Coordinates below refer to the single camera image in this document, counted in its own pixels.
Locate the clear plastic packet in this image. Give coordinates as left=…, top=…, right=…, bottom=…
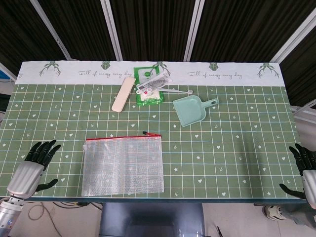
left=135, top=73, right=173, bottom=96

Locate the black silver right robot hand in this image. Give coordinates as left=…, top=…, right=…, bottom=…
left=278, top=143, right=316, bottom=203

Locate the green grid tablecloth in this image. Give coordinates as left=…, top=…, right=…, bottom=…
left=0, top=60, right=309, bottom=203

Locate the clear mesh zipper pouch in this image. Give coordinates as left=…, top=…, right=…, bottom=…
left=81, top=131, right=165, bottom=198

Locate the white floor cable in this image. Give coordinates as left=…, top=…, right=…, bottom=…
left=28, top=202, right=83, bottom=237

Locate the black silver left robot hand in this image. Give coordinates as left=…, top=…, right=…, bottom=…
left=6, top=139, right=62, bottom=199

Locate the dark blue robot torso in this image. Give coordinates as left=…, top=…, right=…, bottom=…
left=100, top=202, right=205, bottom=237

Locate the green wet wipes packet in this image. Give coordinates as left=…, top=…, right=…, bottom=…
left=133, top=66, right=165, bottom=107

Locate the white partition post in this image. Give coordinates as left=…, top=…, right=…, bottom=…
left=100, top=0, right=123, bottom=61
left=30, top=0, right=74, bottom=61
left=182, top=0, right=206, bottom=62
left=269, top=9, right=316, bottom=64

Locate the teal plastic dustpan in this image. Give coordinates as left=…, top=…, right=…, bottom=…
left=172, top=95, right=220, bottom=128

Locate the beige oblong case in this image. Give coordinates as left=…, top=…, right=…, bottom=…
left=111, top=77, right=135, bottom=113

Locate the white shoe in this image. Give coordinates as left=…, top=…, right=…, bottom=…
left=262, top=204, right=287, bottom=221

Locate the white toothbrush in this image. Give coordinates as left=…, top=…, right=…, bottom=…
left=161, top=88, right=195, bottom=95

